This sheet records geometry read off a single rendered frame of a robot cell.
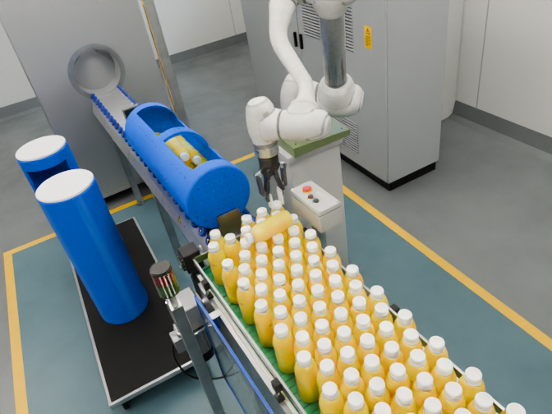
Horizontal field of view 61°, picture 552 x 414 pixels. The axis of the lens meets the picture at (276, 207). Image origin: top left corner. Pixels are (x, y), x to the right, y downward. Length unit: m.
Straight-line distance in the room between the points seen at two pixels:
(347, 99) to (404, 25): 1.10
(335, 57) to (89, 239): 1.46
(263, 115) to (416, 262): 1.80
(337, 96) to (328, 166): 0.42
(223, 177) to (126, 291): 1.13
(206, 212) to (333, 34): 0.87
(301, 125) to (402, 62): 1.80
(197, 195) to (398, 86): 1.87
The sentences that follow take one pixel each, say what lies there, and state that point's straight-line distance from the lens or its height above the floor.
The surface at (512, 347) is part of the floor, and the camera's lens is 2.76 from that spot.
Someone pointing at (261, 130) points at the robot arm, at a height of 1.43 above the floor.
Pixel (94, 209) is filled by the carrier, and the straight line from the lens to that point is 2.46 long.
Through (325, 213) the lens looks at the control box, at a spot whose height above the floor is 1.08.
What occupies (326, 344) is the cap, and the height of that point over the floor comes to 1.08.
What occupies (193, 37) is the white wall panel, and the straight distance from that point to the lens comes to 7.22.
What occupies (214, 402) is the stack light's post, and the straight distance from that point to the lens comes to 1.90.
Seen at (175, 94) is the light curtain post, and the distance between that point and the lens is 3.24.
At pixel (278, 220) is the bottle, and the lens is 1.65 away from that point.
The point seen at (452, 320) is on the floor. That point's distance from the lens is 2.81.
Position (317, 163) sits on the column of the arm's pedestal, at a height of 0.90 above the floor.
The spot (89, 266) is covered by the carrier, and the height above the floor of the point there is 0.62.
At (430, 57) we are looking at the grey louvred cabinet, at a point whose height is 0.95.
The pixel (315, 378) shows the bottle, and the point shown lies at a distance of 1.36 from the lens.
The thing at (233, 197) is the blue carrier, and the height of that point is 1.07.
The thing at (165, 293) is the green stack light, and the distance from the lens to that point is 1.43.
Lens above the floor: 2.15
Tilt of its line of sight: 36 degrees down
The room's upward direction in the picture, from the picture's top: 10 degrees counter-clockwise
